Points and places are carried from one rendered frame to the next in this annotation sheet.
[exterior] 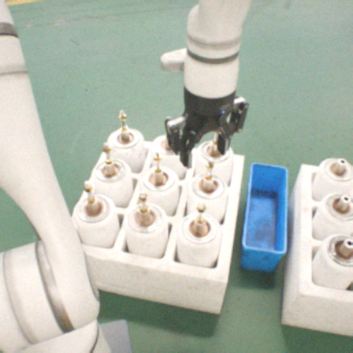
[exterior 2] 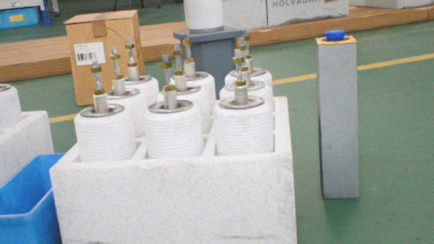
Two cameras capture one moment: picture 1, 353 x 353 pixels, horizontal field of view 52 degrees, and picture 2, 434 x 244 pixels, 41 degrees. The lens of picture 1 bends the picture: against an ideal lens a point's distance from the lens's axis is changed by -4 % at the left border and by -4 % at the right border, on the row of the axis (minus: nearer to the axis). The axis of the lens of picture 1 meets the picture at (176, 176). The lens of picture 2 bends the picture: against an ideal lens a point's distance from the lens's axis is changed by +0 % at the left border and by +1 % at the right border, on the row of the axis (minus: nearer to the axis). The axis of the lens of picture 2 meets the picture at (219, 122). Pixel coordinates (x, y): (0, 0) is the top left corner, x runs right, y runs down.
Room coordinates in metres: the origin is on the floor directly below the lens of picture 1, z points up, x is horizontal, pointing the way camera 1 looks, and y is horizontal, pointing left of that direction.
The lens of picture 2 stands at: (1.64, 0.01, 0.49)
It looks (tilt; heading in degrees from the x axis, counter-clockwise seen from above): 16 degrees down; 175
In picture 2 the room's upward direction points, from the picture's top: 5 degrees counter-clockwise
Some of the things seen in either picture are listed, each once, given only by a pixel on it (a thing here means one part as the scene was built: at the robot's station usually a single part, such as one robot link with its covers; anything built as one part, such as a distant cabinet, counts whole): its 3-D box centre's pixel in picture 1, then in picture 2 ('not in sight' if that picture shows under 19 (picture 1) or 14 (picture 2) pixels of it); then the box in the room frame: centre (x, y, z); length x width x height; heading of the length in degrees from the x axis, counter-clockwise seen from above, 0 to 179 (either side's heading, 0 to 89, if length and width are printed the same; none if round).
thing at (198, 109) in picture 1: (208, 105); not in sight; (0.46, -0.05, 0.57); 0.08 x 0.08 x 0.09
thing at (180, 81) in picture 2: (158, 175); (180, 83); (0.59, 0.04, 0.26); 0.02 x 0.02 x 0.03
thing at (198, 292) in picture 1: (160, 218); (190, 171); (0.60, 0.04, 0.09); 0.39 x 0.39 x 0.18; 78
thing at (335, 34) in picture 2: not in sight; (335, 36); (0.58, 0.34, 0.32); 0.04 x 0.04 x 0.02
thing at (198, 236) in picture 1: (199, 228); (134, 80); (0.45, -0.05, 0.25); 0.08 x 0.08 x 0.01
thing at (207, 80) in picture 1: (204, 57); not in sight; (0.47, -0.04, 0.64); 0.11 x 0.09 x 0.06; 28
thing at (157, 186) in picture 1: (158, 179); (181, 90); (0.59, 0.04, 0.25); 0.08 x 0.08 x 0.01
